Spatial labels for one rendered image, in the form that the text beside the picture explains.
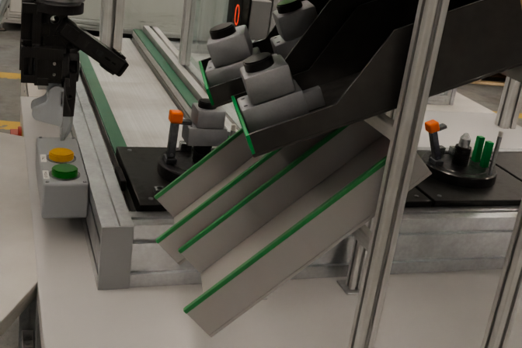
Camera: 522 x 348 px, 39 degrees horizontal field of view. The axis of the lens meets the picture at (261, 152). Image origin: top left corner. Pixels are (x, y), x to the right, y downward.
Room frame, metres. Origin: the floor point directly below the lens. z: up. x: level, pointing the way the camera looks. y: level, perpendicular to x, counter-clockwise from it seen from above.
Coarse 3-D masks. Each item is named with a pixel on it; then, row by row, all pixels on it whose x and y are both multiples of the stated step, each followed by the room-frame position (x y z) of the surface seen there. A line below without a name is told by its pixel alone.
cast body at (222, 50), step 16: (224, 32) 0.84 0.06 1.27; (240, 32) 0.84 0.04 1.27; (208, 48) 0.83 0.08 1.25; (224, 48) 0.83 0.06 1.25; (240, 48) 0.83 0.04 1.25; (256, 48) 0.87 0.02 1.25; (208, 64) 0.86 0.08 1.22; (224, 64) 0.83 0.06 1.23; (240, 64) 0.83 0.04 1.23; (208, 80) 0.83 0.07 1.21; (224, 80) 0.83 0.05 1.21
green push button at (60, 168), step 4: (60, 164) 1.09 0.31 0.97; (64, 164) 1.09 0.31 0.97; (68, 164) 1.09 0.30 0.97; (52, 168) 1.07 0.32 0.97; (56, 168) 1.07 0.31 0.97; (60, 168) 1.07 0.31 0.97; (64, 168) 1.07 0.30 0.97; (68, 168) 1.08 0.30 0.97; (72, 168) 1.08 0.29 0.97; (76, 168) 1.08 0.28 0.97; (52, 172) 1.06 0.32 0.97; (56, 172) 1.06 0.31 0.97; (60, 172) 1.06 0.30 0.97; (64, 172) 1.06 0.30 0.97; (68, 172) 1.06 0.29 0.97; (72, 172) 1.06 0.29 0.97; (76, 172) 1.07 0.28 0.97; (56, 176) 1.06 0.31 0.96; (60, 176) 1.06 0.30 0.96; (64, 176) 1.06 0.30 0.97; (68, 176) 1.06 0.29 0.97; (72, 176) 1.06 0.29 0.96
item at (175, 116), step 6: (174, 114) 1.11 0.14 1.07; (180, 114) 1.11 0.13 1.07; (174, 120) 1.11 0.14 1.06; (180, 120) 1.11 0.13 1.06; (186, 120) 1.12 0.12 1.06; (174, 126) 1.11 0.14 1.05; (174, 132) 1.11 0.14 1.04; (174, 138) 1.11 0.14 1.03; (168, 144) 1.12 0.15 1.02; (174, 144) 1.11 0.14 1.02; (168, 150) 1.11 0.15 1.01; (174, 150) 1.11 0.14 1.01; (168, 156) 1.11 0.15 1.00; (174, 156) 1.12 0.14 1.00
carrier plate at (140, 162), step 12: (120, 156) 1.16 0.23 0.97; (132, 156) 1.17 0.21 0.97; (144, 156) 1.18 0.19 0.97; (156, 156) 1.19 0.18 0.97; (132, 168) 1.12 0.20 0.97; (144, 168) 1.13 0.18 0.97; (156, 168) 1.13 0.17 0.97; (132, 180) 1.07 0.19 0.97; (144, 180) 1.07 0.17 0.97; (156, 180) 1.08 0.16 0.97; (132, 192) 1.04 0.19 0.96; (144, 192) 1.03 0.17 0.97; (144, 204) 0.99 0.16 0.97; (156, 204) 0.99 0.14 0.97
